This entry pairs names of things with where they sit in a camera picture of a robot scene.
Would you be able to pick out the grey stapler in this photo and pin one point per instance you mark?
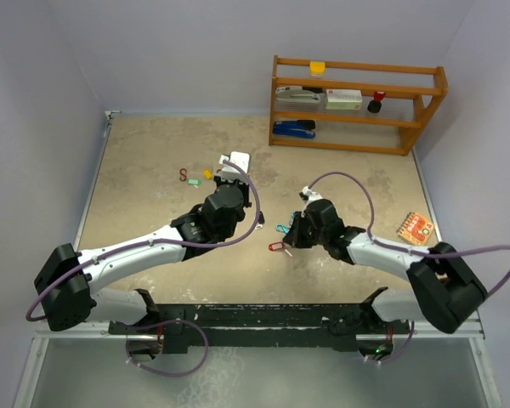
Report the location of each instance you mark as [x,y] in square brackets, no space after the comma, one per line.
[299,94]

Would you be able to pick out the red tag key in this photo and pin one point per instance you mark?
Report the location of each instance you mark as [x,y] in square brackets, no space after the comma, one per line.
[279,246]

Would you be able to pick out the blue stapler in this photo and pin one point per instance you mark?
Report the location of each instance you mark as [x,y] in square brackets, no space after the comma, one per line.
[303,129]

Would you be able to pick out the yellow block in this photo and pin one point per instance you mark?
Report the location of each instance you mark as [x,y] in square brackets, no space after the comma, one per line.
[317,68]

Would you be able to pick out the blue carabiner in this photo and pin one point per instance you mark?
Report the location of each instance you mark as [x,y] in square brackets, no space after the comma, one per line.
[282,228]

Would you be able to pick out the green tag key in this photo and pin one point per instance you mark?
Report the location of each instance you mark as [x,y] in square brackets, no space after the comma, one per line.
[193,181]

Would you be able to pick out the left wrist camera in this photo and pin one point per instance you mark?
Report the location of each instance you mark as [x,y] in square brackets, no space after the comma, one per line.
[234,166]

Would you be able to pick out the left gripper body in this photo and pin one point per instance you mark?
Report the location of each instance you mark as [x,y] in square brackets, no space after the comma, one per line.
[244,187]

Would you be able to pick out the white cardboard box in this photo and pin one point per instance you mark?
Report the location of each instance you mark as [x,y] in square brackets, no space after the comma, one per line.
[343,99]

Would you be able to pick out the black base frame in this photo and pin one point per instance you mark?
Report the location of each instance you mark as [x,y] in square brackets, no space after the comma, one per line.
[326,325]

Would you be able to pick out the black tag key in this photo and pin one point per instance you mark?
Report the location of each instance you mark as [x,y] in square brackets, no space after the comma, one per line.
[260,222]

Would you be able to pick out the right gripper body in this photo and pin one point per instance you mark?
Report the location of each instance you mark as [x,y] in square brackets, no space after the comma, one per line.
[305,235]

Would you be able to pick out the orange spiral notebook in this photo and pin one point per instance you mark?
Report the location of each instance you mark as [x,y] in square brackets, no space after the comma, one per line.
[416,229]

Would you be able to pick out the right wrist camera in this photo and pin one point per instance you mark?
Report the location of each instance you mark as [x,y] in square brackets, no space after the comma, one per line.
[309,196]

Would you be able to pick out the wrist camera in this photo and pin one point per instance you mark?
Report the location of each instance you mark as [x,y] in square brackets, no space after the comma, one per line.
[234,166]
[309,196]

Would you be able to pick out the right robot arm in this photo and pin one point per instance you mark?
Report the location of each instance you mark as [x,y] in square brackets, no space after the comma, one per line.
[443,290]

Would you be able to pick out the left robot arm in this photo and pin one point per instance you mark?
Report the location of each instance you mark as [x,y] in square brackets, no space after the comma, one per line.
[73,287]

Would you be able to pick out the red carabiner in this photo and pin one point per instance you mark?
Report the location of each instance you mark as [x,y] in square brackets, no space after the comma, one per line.
[183,175]

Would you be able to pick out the wooden shelf rack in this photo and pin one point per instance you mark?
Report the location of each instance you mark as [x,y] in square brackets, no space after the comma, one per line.
[362,107]

